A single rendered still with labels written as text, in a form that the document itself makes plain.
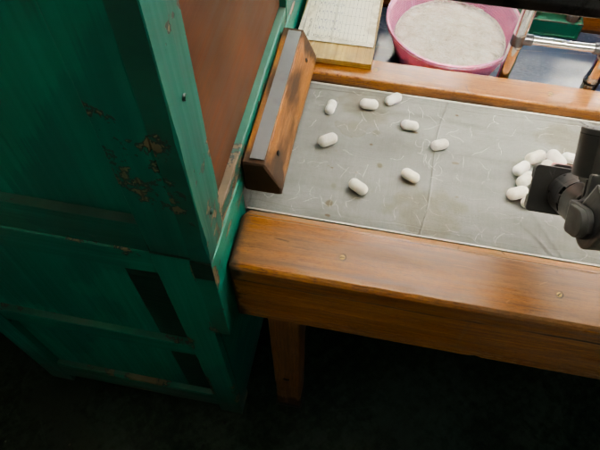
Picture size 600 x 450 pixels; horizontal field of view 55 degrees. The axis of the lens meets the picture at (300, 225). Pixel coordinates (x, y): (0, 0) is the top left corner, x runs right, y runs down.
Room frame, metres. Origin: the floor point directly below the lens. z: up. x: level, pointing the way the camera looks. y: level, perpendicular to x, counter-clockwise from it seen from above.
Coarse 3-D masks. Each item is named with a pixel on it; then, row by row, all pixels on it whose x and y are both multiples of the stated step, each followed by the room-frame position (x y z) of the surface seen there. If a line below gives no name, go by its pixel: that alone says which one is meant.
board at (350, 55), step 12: (312, 48) 0.84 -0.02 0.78; (324, 48) 0.84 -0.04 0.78; (336, 48) 0.84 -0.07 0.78; (348, 48) 0.85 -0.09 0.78; (360, 48) 0.85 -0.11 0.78; (372, 48) 0.85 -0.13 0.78; (324, 60) 0.82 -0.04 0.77; (336, 60) 0.81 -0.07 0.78; (348, 60) 0.81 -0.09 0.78; (360, 60) 0.81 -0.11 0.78
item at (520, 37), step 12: (528, 12) 0.79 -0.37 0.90; (528, 24) 0.79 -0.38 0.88; (516, 36) 0.79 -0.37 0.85; (528, 36) 0.80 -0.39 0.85; (516, 48) 0.79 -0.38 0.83; (564, 48) 0.78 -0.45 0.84; (576, 48) 0.77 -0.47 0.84; (588, 48) 0.77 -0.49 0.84; (504, 60) 0.80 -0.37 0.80; (516, 60) 0.79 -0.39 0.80; (504, 72) 0.79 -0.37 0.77; (588, 72) 0.77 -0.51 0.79; (588, 84) 0.76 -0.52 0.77
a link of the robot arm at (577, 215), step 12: (588, 132) 0.44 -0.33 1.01; (588, 144) 0.43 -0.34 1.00; (576, 156) 0.43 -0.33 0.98; (588, 156) 0.42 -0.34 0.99; (576, 168) 0.42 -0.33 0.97; (588, 168) 0.41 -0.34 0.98; (588, 180) 0.39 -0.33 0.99; (588, 192) 0.38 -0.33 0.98; (576, 204) 0.36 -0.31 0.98; (576, 216) 0.34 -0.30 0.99; (588, 216) 0.34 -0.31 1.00; (564, 228) 0.35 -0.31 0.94; (576, 228) 0.33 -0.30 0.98; (588, 228) 0.32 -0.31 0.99
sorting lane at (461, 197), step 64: (320, 128) 0.68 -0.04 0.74; (384, 128) 0.68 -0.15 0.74; (448, 128) 0.68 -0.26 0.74; (512, 128) 0.68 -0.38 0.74; (576, 128) 0.68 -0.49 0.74; (256, 192) 0.54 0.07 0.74; (320, 192) 0.54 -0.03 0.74; (384, 192) 0.55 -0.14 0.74; (448, 192) 0.55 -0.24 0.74; (576, 256) 0.43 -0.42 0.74
